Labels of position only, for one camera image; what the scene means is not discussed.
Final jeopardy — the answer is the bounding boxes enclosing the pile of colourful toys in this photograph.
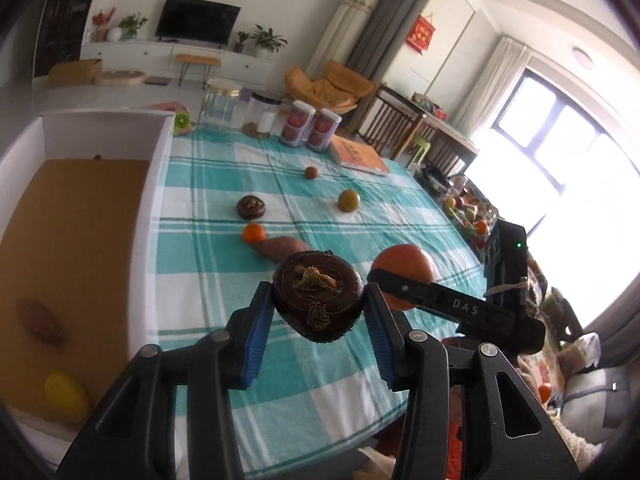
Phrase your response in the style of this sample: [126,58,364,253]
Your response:
[440,175,501,251]

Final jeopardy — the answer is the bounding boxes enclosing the reddish brown sweet potato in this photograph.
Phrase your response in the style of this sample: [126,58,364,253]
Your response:
[254,236,315,263]
[16,297,66,346]

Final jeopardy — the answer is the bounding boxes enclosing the orange lounge chair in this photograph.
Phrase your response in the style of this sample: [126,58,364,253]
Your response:
[285,60,376,116]

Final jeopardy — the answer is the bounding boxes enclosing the red wall hanging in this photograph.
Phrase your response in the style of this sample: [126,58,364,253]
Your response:
[405,15,435,53]

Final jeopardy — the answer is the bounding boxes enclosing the black television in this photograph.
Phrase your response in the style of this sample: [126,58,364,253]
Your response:
[155,0,242,50]

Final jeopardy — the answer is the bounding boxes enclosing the dark brown mangosteen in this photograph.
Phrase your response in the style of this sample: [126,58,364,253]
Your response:
[236,195,267,221]
[271,250,366,345]

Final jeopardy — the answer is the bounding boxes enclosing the brown cardboard box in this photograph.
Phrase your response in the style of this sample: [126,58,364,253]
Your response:
[46,58,103,88]

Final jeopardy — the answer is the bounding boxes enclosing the beige pet bed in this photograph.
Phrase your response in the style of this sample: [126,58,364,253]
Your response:
[95,70,147,87]

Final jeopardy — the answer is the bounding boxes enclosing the white curtain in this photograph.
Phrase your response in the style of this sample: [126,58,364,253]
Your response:
[452,35,531,136]

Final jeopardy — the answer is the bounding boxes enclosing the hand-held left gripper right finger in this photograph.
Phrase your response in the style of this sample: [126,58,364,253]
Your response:
[364,282,581,480]

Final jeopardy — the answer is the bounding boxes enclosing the wooden side table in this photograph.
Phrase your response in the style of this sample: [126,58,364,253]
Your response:
[385,95,481,176]

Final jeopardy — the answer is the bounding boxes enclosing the red flowers in vase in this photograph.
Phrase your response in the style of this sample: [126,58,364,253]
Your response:
[91,7,117,43]

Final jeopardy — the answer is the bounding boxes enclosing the clear jar black lid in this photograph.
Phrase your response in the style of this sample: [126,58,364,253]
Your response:
[242,91,282,139]

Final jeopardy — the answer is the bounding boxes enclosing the yellow-green round fruit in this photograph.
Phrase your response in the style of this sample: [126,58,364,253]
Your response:
[337,189,362,214]

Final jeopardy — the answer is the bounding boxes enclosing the green plastic stool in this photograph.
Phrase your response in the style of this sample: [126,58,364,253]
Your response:
[407,134,433,166]

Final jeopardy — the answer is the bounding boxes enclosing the large plant white pot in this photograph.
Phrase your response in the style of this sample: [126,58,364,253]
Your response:
[249,24,288,58]

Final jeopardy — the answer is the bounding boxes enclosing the glass jar gold lid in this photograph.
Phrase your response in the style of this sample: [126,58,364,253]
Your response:
[199,80,242,133]

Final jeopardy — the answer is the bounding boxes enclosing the white television cabinet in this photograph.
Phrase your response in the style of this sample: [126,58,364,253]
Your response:
[80,40,277,92]

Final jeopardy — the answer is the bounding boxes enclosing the wooden stool metal legs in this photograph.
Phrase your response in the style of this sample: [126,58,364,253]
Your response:
[176,53,222,90]

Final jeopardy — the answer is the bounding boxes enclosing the dark wooden chair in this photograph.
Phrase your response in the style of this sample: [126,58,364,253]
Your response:
[357,84,426,158]

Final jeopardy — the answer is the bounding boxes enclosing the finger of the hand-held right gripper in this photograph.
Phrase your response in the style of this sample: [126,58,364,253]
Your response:
[369,267,547,356]

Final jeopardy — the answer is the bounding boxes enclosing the red label can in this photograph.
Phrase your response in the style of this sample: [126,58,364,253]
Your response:
[305,107,342,153]
[279,100,315,148]

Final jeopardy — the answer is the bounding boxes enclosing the orange book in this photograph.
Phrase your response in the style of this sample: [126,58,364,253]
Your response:
[328,135,391,177]

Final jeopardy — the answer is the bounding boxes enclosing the dark glass cabinet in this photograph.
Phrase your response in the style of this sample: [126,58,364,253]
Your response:
[35,0,96,76]

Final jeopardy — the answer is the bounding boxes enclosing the white standing air conditioner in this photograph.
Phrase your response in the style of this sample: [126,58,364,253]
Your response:
[317,0,380,68]

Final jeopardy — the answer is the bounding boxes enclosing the grey curtain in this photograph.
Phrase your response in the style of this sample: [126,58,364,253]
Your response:
[345,0,431,81]

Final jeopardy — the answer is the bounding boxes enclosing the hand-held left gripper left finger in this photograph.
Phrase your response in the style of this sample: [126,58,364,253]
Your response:
[56,281,276,480]

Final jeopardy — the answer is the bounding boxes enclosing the grey cushion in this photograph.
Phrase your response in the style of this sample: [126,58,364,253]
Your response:
[560,330,640,441]

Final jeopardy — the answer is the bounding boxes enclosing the large window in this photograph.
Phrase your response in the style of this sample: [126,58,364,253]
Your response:
[492,70,640,241]

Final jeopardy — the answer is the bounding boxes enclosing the yellow lemon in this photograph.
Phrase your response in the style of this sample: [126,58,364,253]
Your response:
[44,371,90,421]

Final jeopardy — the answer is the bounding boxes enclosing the green leafy plant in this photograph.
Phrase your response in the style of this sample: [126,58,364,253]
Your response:
[118,12,148,41]

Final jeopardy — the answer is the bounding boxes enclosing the white cardboard box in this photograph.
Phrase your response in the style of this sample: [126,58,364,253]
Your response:
[0,109,173,466]

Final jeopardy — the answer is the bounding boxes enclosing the red apple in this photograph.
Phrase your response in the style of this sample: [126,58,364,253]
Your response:
[372,243,435,311]

